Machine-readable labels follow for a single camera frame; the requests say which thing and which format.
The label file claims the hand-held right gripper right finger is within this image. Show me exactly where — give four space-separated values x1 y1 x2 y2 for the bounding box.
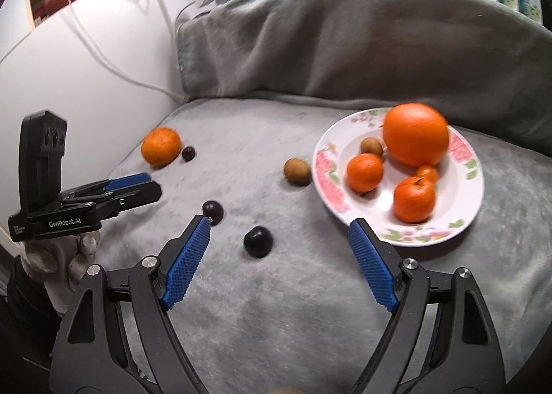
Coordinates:
348 218 506 394

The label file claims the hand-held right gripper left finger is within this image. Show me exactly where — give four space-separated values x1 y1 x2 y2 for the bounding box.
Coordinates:
51 215 211 394

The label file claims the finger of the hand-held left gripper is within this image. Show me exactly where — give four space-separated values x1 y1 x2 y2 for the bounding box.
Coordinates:
60 173 152 201
69 182 163 220

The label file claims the large rough-skinned orange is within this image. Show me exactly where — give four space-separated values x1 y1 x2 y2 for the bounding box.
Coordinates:
141 127 182 167

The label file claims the mandarin with stem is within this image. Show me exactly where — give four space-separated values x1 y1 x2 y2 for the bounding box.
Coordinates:
393 176 436 224

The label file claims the small mandarin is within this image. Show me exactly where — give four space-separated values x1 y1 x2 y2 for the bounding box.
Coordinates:
346 153 384 193

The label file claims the white floral plate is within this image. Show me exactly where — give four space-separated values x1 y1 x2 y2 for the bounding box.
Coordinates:
313 107 484 248

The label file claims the tiny orange kumquat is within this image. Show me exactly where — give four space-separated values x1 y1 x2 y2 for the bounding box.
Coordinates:
416 164 440 184

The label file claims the small brown kiwi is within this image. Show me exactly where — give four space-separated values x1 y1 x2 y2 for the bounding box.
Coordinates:
361 137 384 159

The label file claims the large smooth orange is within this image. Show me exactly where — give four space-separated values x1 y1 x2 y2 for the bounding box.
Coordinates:
383 103 450 167

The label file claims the person's left hand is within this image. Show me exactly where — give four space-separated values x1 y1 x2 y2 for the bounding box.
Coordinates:
23 230 102 306

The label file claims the white side board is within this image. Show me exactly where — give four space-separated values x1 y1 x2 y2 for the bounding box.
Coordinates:
0 0 190 222

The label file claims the light grey fleece blanket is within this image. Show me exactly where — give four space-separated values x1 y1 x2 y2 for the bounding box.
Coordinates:
65 92 552 394

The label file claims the dark grey fleece blanket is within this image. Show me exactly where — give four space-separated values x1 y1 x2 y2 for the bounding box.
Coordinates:
175 0 552 157

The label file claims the white cable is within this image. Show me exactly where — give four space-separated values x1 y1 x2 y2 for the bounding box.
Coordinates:
60 0 193 103

